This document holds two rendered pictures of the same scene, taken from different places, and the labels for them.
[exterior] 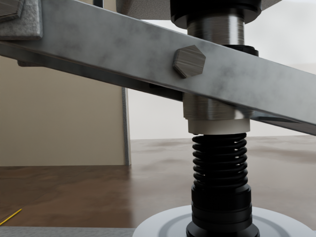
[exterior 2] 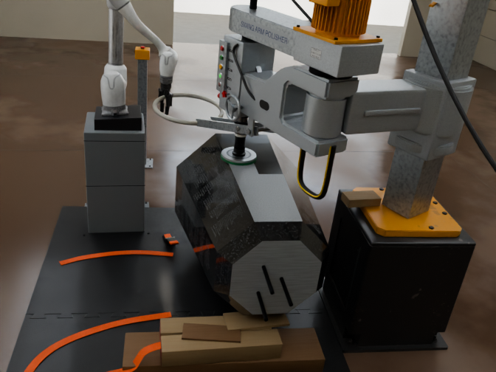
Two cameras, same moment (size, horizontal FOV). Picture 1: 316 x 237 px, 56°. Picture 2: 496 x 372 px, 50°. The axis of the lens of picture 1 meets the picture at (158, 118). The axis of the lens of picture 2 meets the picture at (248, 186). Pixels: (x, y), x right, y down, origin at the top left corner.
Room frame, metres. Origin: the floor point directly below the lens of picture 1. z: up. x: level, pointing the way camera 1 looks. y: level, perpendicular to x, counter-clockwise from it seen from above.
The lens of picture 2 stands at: (1.44, 2.63, 2.18)
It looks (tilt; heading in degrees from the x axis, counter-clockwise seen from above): 27 degrees down; 246
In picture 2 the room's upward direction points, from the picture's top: 6 degrees clockwise
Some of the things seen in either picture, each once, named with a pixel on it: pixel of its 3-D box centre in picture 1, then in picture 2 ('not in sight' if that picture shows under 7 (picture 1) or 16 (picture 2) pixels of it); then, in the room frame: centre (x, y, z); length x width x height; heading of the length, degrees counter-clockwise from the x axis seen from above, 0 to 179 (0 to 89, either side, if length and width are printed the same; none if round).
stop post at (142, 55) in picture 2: not in sight; (142, 108); (0.59, -1.86, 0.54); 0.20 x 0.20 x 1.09; 77
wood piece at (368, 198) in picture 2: not in sight; (361, 198); (-0.22, 0.45, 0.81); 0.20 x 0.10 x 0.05; 175
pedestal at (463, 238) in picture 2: not in sight; (389, 266); (-0.46, 0.55, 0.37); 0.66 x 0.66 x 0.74; 77
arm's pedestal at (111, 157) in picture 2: not in sight; (116, 173); (0.96, -0.91, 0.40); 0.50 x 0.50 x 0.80; 81
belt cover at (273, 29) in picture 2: not in sight; (291, 38); (0.26, 0.27, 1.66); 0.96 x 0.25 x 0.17; 103
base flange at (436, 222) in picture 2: not in sight; (404, 209); (-0.46, 0.55, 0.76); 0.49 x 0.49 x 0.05; 77
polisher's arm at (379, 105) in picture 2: not in sight; (401, 104); (-0.26, 0.56, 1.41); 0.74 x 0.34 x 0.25; 2
